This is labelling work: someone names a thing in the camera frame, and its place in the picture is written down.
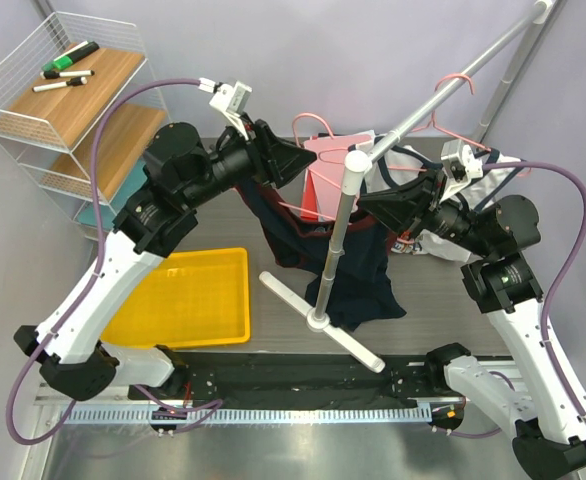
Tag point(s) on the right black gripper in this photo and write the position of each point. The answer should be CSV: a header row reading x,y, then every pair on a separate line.
x,y
410,207

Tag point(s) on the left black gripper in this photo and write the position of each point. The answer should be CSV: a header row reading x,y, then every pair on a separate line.
x,y
274,160

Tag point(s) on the white navy tank top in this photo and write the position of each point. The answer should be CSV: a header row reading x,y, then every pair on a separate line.
x,y
477,196

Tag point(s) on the pink hanger of navy top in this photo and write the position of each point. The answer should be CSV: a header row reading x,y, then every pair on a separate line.
x,y
318,165

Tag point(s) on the navy maroon tank top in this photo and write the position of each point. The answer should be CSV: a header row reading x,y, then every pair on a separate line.
x,y
362,290

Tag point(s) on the pink hanger of white top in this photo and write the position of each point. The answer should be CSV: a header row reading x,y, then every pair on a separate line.
x,y
404,163

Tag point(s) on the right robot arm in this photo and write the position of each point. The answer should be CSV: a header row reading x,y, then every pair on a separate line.
x,y
547,424

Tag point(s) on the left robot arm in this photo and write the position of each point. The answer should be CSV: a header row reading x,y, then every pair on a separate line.
x,y
181,175

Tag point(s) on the red folder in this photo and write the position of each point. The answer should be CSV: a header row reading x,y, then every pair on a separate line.
x,y
309,200

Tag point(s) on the yellow plastic tray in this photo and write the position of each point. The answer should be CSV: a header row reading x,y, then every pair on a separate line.
x,y
191,300

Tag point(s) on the teal bathroom scale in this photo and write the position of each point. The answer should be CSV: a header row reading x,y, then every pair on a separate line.
x,y
87,218

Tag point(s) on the silver clothes rack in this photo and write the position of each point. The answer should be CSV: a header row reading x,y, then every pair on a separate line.
x,y
357,164

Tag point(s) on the black white marker lower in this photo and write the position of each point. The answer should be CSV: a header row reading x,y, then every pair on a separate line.
x,y
72,82

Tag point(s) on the black white marker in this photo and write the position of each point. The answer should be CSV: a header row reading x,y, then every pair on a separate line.
x,y
72,82
52,74

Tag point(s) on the white marker behind highlighter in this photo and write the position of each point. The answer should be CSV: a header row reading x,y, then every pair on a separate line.
x,y
75,48

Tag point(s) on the green highlighter marker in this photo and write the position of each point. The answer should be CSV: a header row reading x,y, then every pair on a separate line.
x,y
62,63

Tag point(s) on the black white marker upper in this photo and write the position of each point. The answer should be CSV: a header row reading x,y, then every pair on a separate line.
x,y
52,74

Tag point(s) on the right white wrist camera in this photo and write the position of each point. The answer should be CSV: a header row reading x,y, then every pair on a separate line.
x,y
461,167

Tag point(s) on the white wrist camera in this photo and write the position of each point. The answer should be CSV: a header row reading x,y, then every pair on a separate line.
x,y
461,167
229,101

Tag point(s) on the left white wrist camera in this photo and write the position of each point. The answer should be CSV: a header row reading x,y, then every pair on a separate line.
x,y
229,101

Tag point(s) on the white wire wooden shelf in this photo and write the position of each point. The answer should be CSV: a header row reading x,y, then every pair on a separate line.
x,y
49,134

